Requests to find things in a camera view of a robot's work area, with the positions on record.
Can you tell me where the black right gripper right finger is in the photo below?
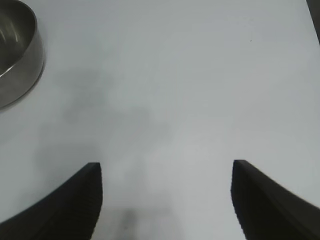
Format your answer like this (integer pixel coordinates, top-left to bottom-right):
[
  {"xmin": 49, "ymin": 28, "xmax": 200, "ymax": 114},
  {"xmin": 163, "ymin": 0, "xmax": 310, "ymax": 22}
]
[{"xmin": 231, "ymin": 159, "xmax": 320, "ymax": 240}]

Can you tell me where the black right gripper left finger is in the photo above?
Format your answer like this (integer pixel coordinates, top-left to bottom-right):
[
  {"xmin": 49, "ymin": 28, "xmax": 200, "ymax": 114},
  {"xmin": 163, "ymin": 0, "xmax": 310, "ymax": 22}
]
[{"xmin": 0, "ymin": 162, "xmax": 103, "ymax": 240}]

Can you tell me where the stainless steel mixing bowl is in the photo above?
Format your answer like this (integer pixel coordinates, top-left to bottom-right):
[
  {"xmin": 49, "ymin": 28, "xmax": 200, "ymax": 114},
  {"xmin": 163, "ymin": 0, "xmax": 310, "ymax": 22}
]
[{"xmin": 0, "ymin": 0, "xmax": 45, "ymax": 111}]

